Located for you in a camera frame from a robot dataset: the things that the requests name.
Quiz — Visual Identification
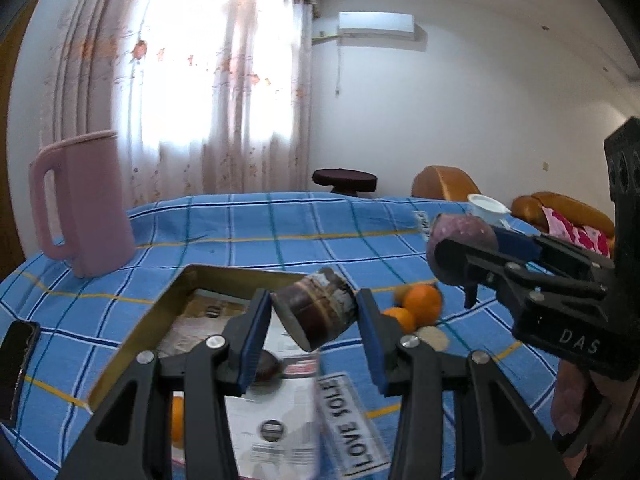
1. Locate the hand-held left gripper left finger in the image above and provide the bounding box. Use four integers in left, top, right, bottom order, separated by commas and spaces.
59, 288, 273, 480

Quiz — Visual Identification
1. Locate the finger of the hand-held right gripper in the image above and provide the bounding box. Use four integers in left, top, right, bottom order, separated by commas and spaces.
436, 240, 608, 311
492, 227, 616, 281

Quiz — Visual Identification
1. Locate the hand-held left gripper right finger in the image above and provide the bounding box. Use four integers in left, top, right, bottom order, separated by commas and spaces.
356, 288, 576, 480

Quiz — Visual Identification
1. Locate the purple round fruit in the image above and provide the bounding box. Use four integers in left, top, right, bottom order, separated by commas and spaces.
426, 212, 500, 286

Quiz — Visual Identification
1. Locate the brown jar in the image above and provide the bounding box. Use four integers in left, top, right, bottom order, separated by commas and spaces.
271, 267, 358, 353

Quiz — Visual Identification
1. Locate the gold metal tray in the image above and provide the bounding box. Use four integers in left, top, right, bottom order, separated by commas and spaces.
87, 264, 323, 480

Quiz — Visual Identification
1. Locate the person's right hand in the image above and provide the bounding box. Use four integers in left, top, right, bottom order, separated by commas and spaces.
551, 357, 593, 436

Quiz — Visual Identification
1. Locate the small orange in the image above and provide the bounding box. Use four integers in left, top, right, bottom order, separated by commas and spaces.
381, 307, 417, 333

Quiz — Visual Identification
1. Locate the dark mangosteen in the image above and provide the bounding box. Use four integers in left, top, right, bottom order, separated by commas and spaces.
252, 350, 283, 383

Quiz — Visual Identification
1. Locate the white cup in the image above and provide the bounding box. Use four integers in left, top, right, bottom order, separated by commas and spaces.
467, 194, 512, 228

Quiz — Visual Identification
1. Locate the pink floral cloth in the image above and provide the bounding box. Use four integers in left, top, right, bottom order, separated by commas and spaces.
542, 207, 613, 256

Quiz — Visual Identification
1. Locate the beige round fruit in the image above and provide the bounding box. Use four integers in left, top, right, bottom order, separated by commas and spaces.
416, 326, 448, 351

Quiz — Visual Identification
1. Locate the large orange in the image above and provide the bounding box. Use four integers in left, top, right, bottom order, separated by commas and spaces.
402, 284, 444, 328

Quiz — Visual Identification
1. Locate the brown leather armchair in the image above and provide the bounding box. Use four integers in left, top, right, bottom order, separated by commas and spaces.
411, 165, 481, 203
511, 191, 616, 241

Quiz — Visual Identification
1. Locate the white printed label strip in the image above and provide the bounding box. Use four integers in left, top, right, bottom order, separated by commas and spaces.
316, 371, 391, 478
412, 210, 433, 243

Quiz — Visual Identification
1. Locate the printed paper sheet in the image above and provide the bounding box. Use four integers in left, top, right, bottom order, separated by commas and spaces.
157, 287, 323, 480

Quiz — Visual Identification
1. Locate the blue plaid tablecloth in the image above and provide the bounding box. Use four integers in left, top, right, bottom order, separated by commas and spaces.
0, 191, 616, 480

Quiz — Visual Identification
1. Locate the dark round stool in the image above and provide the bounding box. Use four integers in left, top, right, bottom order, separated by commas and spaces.
312, 169, 377, 197

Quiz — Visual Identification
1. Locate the pink kettle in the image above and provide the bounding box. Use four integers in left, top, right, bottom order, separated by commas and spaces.
27, 130, 137, 278

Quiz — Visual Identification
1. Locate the black phone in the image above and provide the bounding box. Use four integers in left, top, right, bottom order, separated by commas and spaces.
0, 321, 41, 423

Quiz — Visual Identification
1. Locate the white air conditioner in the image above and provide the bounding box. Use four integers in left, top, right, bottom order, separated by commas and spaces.
337, 11, 416, 42

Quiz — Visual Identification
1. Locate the sheer floral curtain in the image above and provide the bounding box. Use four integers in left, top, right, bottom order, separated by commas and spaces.
30, 0, 321, 211

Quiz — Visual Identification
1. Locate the brown wooden door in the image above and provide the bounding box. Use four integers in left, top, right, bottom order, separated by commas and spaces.
0, 10, 38, 281

